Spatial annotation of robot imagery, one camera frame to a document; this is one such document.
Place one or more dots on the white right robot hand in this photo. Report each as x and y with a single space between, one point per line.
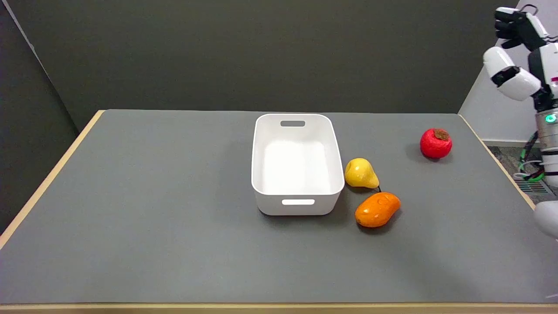
515 79

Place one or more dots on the yellow pear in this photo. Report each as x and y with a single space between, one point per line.
360 173

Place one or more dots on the orange mango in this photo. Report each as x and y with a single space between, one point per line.
376 209

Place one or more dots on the white plastic bin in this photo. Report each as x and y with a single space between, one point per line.
297 163

